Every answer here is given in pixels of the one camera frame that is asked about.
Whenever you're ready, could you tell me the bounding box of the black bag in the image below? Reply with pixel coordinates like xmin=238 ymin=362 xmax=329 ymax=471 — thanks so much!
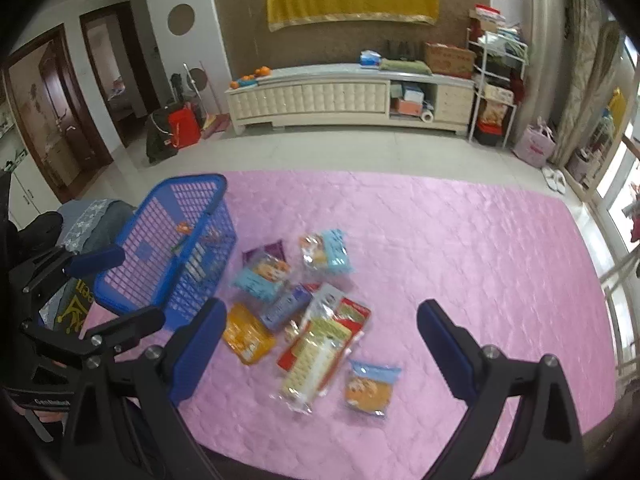
xmin=145 ymin=110 xmax=178 ymax=163

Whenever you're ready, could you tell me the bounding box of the small blue-orange snack packet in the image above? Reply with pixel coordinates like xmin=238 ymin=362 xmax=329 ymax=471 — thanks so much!
xmin=342 ymin=359 xmax=402 ymax=418

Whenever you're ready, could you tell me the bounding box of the red snack packet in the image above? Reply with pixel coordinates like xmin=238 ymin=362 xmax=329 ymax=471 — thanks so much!
xmin=277 ymin=297 xmax=373 ymax=386

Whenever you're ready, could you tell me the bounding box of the white snack packet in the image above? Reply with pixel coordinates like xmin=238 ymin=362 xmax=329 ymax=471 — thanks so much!
xmin=305 ymin=282 xmax=346 ymax=321

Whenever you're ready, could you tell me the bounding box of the pink bag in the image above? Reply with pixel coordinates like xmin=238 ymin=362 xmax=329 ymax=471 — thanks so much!
xmin=514 ymin=117 xmax=558 ymax=168

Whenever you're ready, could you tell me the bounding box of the cream tv cabinet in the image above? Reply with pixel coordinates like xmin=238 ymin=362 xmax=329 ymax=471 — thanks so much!
xmin=225 ymin=63 xmax=476 ymax=136

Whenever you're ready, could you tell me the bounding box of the green cushion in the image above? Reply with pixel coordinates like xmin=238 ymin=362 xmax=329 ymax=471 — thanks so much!
xmin=378 ymin=59 xmax=433 ymax=76

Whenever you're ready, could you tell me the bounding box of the brown wooden door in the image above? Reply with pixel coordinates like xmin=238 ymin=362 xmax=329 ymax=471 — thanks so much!
xmin=5 ymin=25 xmax=113 ymax=203

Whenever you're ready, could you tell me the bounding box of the pink quilted blanket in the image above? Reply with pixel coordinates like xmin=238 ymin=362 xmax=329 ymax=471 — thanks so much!
xmin=80 ymin=170 xmax=618 ymax=480

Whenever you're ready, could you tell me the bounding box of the printed snack bag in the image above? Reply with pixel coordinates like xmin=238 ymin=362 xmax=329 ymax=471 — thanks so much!
xmin=481 ymin=100 xmax=516 ymax=123

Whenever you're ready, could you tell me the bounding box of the purple snack packet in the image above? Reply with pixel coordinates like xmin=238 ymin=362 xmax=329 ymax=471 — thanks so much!
xmin=241 ymin=241 xmax=287 ymax=268

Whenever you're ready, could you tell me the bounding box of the black-red box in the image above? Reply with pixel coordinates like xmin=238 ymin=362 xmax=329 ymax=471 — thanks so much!
xmin=475 ymin=119 xmax=506 ymax=147

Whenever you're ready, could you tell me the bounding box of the blue-violet snack packet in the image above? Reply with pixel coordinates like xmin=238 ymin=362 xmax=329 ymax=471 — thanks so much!
xmin=259 ymin=284 xmax=313 ymax=332

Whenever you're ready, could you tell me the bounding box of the red bag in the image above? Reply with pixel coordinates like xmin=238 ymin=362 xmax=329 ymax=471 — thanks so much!
xmin=167 ymin=107 xmax=202 ymax=150

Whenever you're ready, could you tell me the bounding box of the red-white box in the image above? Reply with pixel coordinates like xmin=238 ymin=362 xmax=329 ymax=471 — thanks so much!
xmin=474 ymin=4 xmax=507 ymax=23

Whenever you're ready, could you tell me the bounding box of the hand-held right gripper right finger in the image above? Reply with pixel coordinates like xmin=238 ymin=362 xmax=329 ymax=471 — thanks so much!
xmin=416 ymin=299 xmax=586 ymax=480

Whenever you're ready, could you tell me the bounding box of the black cloth yellow print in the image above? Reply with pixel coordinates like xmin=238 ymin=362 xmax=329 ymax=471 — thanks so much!
xmin=42 ymin=280 xmax=98 ymax=336

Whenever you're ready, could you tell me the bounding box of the row of dark bottles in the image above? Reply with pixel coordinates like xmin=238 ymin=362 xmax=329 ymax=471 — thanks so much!
xmin=385 ymin=40 xmax=421 ymax=61

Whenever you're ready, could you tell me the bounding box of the patterned curtain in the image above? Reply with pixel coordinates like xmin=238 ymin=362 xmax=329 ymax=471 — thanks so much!
xmin=550 ymin=0 xmax=621 ymax=166

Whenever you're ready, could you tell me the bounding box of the person's left hand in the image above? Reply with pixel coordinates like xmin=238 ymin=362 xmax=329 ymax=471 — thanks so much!
xmin=27 ymin=408 xmax=67 ymax=426

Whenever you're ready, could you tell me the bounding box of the round brown wall decoration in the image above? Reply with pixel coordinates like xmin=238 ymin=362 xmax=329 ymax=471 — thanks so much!
xmin=167 ymin=4 xmax=196 ymax=36

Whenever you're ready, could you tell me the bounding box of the broom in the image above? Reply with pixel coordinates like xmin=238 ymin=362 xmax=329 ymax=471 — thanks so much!
xmin=200 ymin=60 xmax=231 ymax=133

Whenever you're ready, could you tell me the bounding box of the white standing air conditioner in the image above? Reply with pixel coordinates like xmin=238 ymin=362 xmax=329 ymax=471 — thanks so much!
xmin=525 ymin=0 xmax=568 ymax=136

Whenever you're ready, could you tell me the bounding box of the white cupboard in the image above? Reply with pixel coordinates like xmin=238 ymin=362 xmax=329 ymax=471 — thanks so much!
xmin=0 ymin=105 xmax=51 ymax=231

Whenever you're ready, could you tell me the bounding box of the light blue cartoon snack packet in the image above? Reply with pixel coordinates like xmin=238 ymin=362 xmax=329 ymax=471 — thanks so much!
xmin=232 ymin=252 xmax=292 ymax=303

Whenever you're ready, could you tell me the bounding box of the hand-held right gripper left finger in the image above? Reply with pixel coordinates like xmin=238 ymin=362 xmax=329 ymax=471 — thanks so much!
xmin=60 ymin=297 xmax=228 ymax=480

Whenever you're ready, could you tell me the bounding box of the grey lace-patterned cloth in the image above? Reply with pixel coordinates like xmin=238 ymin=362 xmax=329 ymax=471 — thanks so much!
xmin=56 ymin=199 xmax=136 ymax=256

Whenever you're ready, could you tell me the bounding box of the white metal rack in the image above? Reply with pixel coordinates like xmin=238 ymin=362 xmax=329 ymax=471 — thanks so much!
xmin=466 ymin=7 xmax=530 ymax=148

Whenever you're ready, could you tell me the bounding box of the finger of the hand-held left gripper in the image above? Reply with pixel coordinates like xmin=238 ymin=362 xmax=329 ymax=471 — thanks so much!
xmin=21 ymin=307 xmax=167 ymax=367
xmin=9 ymin=246 xmax=127 ymax=312

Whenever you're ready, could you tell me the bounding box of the blue plastic mesh basket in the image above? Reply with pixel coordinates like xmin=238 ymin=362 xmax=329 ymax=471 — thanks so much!
xmin=94 ymin=174 xmax=238 ymax=322

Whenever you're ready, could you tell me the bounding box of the clear cracker packet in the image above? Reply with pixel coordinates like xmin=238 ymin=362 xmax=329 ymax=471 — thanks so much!
xmin=272 ymin=317 xmax=353 ymax=416

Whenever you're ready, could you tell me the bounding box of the brown door frame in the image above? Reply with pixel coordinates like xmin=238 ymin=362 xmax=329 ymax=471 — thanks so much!
xmin=80 ymin=1 xmax=161 ymax=148

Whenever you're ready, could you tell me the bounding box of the yellow hanging garment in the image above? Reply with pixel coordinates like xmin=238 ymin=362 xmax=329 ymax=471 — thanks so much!
xmin=607 ymin=87 xmax=628 ymax=131

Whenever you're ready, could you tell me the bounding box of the cardboard box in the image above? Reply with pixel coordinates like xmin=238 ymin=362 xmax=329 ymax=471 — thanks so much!
xmin=425 ymin=42 xmax=476 ymax=80

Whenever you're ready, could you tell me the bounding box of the yellow-orange snack packet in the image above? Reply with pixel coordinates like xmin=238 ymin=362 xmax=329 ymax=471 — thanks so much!
xmin=221 ymin=302 xmax=277 ymax=366

